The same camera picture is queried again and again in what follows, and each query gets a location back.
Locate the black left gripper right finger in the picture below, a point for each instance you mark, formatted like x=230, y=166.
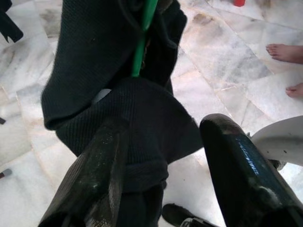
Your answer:
x=236, y=177

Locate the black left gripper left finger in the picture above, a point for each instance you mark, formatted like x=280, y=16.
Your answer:
x=90, y=177

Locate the black ribbed knit garment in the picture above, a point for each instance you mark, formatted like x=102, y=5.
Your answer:
x=94, y=59

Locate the green plastic hanger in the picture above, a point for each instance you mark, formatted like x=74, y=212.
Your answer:
x=139, y=52

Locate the black cloth garment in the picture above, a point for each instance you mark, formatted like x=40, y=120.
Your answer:
x=9, y=23

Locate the black robot foot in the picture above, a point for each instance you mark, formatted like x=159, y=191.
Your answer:
x=180, y=212

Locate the bare human foot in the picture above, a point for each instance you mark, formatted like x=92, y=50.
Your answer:
x=296, y=91
x=286, y=53

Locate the red plastic stool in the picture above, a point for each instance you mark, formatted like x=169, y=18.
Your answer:
x=239, y=2

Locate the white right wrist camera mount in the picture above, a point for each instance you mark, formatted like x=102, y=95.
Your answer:
x=279, y=139

